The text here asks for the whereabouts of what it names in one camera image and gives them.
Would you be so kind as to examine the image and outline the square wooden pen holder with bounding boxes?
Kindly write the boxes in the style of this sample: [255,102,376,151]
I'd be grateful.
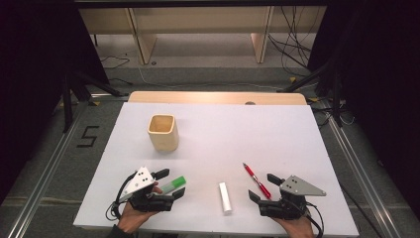
[147,113,180,154]

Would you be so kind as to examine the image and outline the wooden table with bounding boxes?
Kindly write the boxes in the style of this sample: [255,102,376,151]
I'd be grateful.
[127,90,308,106]

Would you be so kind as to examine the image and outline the bundle of black cables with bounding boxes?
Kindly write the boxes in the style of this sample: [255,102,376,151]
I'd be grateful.
[266,5,319,79]

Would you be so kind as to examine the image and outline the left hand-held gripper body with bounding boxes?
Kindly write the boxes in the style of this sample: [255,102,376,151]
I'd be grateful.
[118,167,176,213]

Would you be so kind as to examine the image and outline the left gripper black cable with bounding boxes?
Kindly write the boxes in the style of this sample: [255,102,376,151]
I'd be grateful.
[105,172,138,221]

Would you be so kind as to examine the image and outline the white foam board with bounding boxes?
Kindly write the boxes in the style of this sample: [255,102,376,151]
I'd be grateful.
[72,101,361,237]

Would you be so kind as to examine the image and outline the thin black floor cable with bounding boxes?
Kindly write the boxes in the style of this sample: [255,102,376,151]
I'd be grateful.
[99,55,131,70]

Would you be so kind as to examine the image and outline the green marker pen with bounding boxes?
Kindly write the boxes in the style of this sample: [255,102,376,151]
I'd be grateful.
[159,176,187,195]

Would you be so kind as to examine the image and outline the white cylinder stick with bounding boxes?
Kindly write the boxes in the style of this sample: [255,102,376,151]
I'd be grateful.
[218,181,234,213]

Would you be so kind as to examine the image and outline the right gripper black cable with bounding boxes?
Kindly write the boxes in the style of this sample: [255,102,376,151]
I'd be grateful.
[304,200,326,238]

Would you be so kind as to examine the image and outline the red pen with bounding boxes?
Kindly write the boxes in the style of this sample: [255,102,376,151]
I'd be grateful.
[242,162,272,201]

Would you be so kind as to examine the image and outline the black curtain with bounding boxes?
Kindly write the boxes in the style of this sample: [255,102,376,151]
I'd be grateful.
[0,0,111,206]
[307,0,420,220]

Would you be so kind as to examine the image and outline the person's right hand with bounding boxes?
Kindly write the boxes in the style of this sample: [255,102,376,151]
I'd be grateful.
[271,216,315,238]

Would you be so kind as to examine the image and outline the black tripod stand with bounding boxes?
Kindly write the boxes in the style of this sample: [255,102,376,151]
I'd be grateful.
[59,69,131,134]
[276,59,347,129]

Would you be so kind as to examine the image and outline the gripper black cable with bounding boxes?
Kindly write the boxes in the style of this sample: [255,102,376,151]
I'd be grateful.
[105,172,138,221]
[304,200,326,238]

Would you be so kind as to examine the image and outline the light wooden bench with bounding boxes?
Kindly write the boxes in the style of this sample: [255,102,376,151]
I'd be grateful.
[78,6,329,65]

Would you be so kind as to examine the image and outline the metal floor rail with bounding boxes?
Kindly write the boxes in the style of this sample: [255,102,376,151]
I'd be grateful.
[320,98,403,238]
[5,101,91,238]

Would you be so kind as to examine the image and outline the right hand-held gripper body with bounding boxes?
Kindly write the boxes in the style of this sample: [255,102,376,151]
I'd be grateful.
[258,175,328,221]

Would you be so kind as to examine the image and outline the person's left hand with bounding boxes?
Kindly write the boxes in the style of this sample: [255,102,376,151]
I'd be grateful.
[117,185,163,234]

